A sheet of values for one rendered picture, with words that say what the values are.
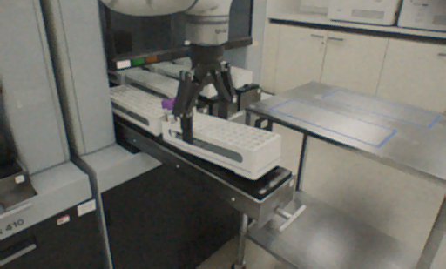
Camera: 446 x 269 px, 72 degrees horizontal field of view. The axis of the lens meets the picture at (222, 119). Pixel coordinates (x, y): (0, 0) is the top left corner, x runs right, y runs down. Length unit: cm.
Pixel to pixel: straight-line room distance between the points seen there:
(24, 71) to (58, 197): 30
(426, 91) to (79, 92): 252
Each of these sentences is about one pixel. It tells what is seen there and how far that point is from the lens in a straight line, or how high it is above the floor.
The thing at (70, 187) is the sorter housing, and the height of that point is 72.
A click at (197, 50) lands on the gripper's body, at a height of 106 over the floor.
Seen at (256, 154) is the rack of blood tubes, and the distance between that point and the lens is 60.
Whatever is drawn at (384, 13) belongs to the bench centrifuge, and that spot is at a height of 100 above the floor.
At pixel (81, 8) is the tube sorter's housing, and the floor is 112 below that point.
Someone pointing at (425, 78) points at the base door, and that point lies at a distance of 285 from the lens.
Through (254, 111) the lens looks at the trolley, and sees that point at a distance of 99.
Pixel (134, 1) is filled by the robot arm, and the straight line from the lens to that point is 49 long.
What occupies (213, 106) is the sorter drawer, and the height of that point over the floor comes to 80.
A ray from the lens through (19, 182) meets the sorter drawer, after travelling 80.
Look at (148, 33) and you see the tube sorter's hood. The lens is 93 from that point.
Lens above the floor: 119
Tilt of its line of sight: 24 degrees down
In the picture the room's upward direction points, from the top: 2 degrees clockwise
